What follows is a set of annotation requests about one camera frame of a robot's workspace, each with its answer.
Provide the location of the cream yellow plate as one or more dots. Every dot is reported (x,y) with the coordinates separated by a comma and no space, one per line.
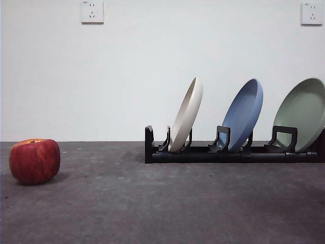
(185,119)

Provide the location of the red apple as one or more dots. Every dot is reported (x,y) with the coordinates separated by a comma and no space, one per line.
(34,162)

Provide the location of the black plate rack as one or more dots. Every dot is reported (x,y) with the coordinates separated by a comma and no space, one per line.
(193,156)

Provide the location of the blue plate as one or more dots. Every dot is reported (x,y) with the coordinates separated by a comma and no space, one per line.
(243,114)

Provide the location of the green plate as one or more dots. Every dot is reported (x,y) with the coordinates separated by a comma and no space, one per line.
(302,111)

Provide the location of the white wall socket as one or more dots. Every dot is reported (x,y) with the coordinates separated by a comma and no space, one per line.
(310,14)
(92,12)

